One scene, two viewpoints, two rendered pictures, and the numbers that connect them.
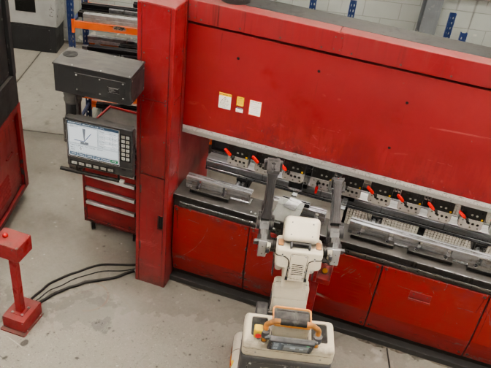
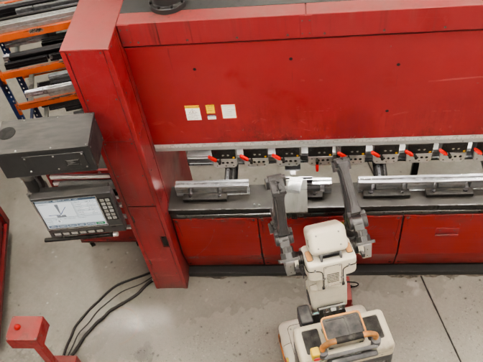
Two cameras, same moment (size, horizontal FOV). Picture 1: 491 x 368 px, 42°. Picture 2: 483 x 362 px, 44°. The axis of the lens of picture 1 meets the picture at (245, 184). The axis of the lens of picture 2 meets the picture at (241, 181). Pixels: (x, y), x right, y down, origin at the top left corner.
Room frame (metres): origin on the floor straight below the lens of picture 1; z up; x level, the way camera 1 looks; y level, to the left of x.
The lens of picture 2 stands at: (1.21, 0.17, 4.00)
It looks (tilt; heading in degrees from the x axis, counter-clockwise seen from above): 49 degrees down; 356
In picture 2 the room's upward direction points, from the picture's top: 9 degrees counter-clockwise
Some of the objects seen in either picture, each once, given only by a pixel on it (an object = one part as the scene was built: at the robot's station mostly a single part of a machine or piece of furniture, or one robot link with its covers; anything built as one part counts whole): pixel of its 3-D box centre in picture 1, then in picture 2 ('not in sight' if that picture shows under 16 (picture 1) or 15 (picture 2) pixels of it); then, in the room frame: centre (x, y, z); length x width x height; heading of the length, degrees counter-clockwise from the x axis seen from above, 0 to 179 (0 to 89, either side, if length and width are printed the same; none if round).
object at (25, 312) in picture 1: (16, 280); (46, 354); (3.15, 1.49, 0.41); 0.25 x 0.20 x 0.83; 166
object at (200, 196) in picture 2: (210, 193); (205, 197); (3.79, 0.25, 0.89); 0.30 x 0.05 x 0.03; 76
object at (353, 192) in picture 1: (351, 183); (352, 150); (3.61, -0.71, 1.26); 0.15 x 0.09 x 0.17; 76
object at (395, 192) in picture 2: (372, 239); (386, 193); (3.50, -0.92, 0.89); 0.30 x 0.05 x 0.03; 76
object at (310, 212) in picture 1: (299, 209); (302, 185); (3.69, -0.40, 0.92); 0.39 x 0.06 x 0.10; 76
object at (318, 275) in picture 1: (318, 264); not in sight; (3.33, -0.57, 0.75); 0.20 x 0.16 x 0.18; 78
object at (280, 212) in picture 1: (287, 211); (293, 196); (3.56, -0.31, 1.00); 0.26 x 0.18 x 0.01; 166
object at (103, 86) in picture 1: (100, 121); (68, 185); (3.55, 0.98, 1.53); 0.51 x 0.25 x 0.85; 81
